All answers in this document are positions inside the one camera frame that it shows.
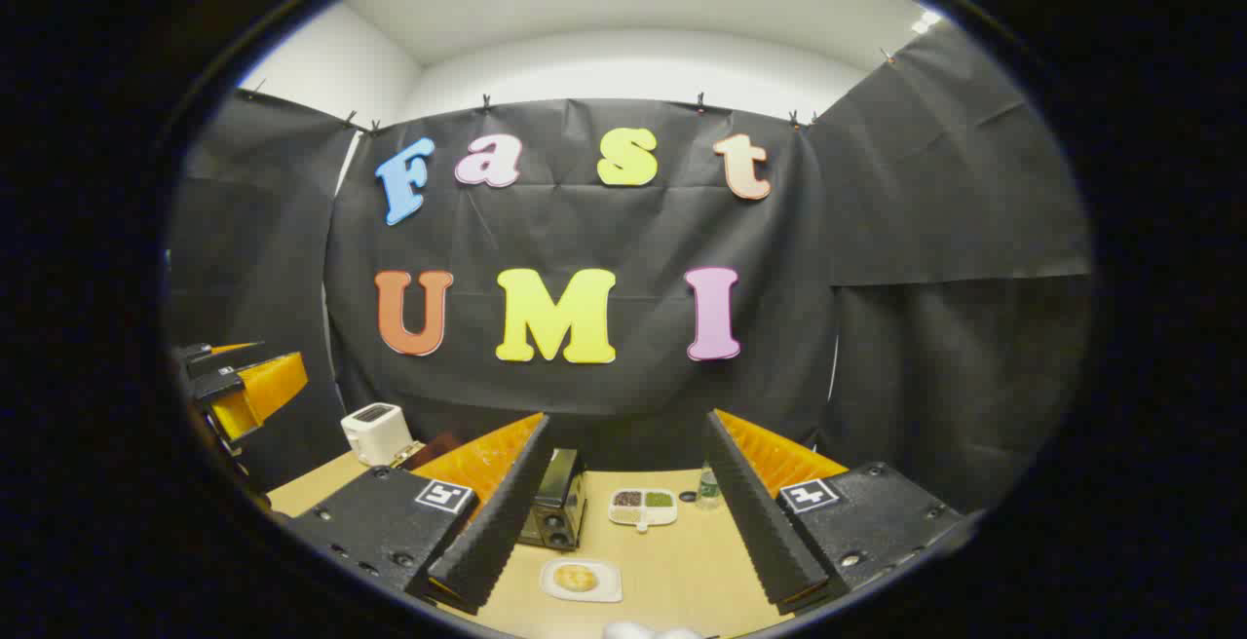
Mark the round yellow bread bun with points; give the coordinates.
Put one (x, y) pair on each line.
(575, 578)

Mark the clear plastic water bottle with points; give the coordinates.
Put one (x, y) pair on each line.
(708, 491)

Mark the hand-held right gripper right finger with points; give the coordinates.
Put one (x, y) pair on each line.
(760, 522)

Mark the small ceiling light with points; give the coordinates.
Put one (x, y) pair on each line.
(925, 21)

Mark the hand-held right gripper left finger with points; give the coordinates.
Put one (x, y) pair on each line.
(497, 522)

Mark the black backdrop cloth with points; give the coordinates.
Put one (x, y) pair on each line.
(604, 230)

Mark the white square plate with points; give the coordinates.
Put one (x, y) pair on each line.
(606, 587)

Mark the white divided condiment dish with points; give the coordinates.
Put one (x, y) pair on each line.
(643, 518)

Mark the black electric oven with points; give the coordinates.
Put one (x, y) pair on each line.
(560, 505)

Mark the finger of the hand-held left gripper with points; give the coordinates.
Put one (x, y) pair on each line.
(263, 391)
(219, 359)

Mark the white toaster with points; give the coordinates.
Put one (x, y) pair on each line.
(375, 434)

